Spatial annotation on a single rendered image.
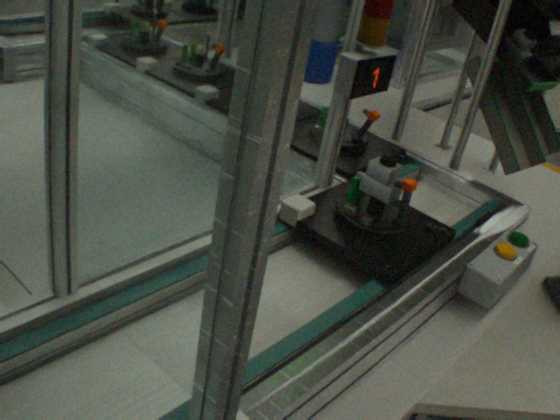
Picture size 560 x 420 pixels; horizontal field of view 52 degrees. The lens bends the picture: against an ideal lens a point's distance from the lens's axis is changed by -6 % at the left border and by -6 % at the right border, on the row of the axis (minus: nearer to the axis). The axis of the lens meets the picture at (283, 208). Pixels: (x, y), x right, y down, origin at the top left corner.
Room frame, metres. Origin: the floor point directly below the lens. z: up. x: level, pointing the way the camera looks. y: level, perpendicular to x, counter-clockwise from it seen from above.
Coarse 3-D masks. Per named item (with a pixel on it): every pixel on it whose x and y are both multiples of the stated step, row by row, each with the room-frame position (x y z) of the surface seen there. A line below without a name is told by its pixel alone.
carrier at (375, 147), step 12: (348, 120) 1.28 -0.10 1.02; (348, 132) 1.30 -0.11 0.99; (348, 144) 1.22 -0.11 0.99; (360, 144) 1.24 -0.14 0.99; (372, 144) 1.30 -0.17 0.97; (384, 144) 1.32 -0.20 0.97; (348, 156) 1.21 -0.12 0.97; (360, 156) 1.22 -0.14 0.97; (372, 156) 1.23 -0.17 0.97; (396, 156) 1.28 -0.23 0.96; (336, 168) 1.14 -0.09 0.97; (348, 168) 1.14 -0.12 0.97; (360, 168) 1.16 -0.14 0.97
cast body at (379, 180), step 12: (384, 156) 0.95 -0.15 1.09; (372, 168) 0.94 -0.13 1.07; (384, 168) 0.93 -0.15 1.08; (396, 168) 0.94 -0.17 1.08; (372, 180) 0.93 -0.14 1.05; (384, 180) 0.92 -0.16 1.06; (396, 180) 0.94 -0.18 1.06; (372, 192) 0.93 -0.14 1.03; (384, 192) 0.92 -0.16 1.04; (396, 192) 0.93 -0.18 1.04
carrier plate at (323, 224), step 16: (320, 192) 1.01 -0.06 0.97; (336, 192) 1.03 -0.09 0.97; (320, 208) 0.95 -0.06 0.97; (288, 224) 0.90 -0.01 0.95; (304, 224) 0.89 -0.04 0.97; (320, 224) 0.90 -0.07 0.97; (336, 224) 0.91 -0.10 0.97; (416, 224) 0.97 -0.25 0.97; (320, 240) 0.86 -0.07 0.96; (336, 240) 0.85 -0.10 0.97; (352, 240) 0.86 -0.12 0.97; (368, 240) 0.87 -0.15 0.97; (400, 240) 0.90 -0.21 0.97; (416, 240) 0.91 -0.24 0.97; (432, 240) 0.92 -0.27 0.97; (448, 240) 0.95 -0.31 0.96; (352, 256) 0.82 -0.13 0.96; (368, 256) 0.83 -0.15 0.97; (384, 256) 0.83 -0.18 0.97; (400, 256) 0.84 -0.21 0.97; (416, 256) 0.85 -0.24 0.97; (368, 272) 0.80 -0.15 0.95; (384, 272) 0.79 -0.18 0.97; (400, 272) 0.80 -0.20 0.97
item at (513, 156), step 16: (464, 64) 1.39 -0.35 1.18; (480, 64) 1.36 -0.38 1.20; (496, 64) 1.47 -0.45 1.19; (496, 80) 1.44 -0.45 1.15; (512, 80) 1.43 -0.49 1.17; (496, 96) 1.40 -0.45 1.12; (512, 96) 1.42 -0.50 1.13; (496, 112) 1.30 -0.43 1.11; (512, 112) 1.41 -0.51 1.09; (496, 128) 1.29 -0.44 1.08; (512, 128) 1.37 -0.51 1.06; (528, 128) 1.37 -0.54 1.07; (496, 144) 1.28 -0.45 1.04; (512, 144) 1.33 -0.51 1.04; (528, 144) 1.36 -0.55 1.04; (512, 160) 1.25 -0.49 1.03; (528, 160) 1.34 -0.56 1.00; (544, 160) 1.32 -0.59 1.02
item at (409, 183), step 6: (408, 180) 0.92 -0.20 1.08; (414, 180) 0.92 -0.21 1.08; (396, 186) 0.92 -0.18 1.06; (402, 186) 0.92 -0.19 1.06; (408, 186) 0.91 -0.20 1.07; (414, 186) 0.91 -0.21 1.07; (408, 192) 0.91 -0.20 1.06; (402, 198) 0.91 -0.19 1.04; (408, 198) 0.91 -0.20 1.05; (402, 204) 0.91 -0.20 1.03; (408, 204) 0.92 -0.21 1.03; (402, 210) 0.91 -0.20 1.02; (402, 216) 0.91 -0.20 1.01
